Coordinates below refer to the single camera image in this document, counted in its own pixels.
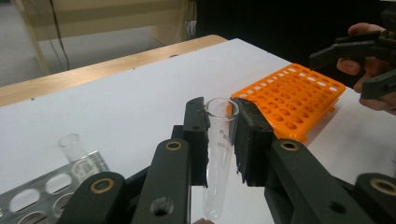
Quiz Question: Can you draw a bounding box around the beige wooden furniture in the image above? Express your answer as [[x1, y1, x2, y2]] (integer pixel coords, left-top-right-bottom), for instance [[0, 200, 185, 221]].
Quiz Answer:
[[12, 0, 198, 77]]

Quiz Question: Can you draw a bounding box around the thin black hanging cable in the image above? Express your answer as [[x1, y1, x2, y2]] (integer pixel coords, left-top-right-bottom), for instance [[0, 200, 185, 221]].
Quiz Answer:
[[48, 0, 71, 72]]

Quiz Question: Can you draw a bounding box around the white table board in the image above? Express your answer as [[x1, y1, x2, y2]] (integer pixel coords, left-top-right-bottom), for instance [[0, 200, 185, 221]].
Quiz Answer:
[[0, 37, 396, 224]]

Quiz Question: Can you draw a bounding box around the orange plastic test tube rack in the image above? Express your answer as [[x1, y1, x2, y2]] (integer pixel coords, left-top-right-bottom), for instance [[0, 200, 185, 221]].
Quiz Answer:
[[231, 63, 347, 145]]

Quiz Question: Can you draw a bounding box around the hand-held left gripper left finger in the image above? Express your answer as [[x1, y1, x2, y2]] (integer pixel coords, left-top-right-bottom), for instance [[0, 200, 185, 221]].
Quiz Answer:
[[182, 96, 211, 189]]

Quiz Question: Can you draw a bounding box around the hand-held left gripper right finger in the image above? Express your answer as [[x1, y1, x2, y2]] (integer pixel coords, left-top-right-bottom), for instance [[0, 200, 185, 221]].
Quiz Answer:
[[233, 97, 276, 189]]

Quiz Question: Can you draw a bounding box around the silver metal test tube rack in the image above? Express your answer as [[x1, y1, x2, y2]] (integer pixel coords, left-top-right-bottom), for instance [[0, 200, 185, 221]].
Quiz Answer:
[[0, 149, 110, 224]]

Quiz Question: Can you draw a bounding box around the dark curtain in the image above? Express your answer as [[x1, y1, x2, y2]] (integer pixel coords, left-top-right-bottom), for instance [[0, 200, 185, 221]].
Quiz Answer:
[[194, 0, 396, 90]]

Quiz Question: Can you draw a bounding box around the clear glass test tube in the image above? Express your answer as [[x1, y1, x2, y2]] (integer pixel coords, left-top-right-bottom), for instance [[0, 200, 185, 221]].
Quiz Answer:
[[203, 97, 240, 221], [58, 133, 108, 185]]

